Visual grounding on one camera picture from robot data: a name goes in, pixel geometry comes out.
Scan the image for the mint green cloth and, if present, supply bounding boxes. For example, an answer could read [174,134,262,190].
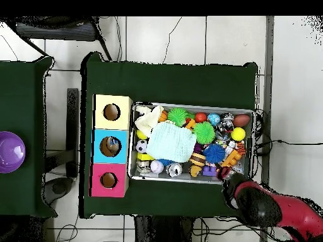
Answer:
[146,121,197,164]

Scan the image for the crushed clear plastic bottle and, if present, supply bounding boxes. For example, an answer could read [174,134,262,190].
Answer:
[105,137,121,154]

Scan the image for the silver mesh bin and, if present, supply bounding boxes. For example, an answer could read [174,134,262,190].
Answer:
[127,101,255,187]

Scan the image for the wooden box with three holes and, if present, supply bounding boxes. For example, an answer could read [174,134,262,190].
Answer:
[88,94,134,198]

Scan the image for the blue spiky rubber ball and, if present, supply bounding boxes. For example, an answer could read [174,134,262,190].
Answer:
[203,143,226,164]

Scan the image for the yellow ball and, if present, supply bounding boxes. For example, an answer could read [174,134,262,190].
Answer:
[230,126,247,142]

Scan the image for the green spiky rubber ball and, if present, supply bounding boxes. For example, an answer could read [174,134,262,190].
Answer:
[192,121,216,145]
[167,107,189,127]

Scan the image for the white toy baseball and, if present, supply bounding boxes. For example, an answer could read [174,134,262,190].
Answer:
[150,159,165,175]

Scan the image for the black and white soccer ball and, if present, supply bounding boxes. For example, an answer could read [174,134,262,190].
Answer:
[135,139,148,154]

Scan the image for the cream cloth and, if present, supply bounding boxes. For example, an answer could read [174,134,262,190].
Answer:
[134,105,165,138]

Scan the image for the dark green tablecloth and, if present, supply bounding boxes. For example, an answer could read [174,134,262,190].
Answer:
[79,51,259,219]
[0,56,57,219]

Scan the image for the purple bowl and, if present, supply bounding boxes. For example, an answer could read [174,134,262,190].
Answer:
[0,130,26,174]

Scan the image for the black chair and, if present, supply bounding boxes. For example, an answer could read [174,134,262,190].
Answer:
[4,16,113,61]

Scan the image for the black power cable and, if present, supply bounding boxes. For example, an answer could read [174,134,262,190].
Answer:
[255,139,323,150]

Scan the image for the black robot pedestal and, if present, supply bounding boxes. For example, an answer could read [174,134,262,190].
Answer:
[133,215,195,242]

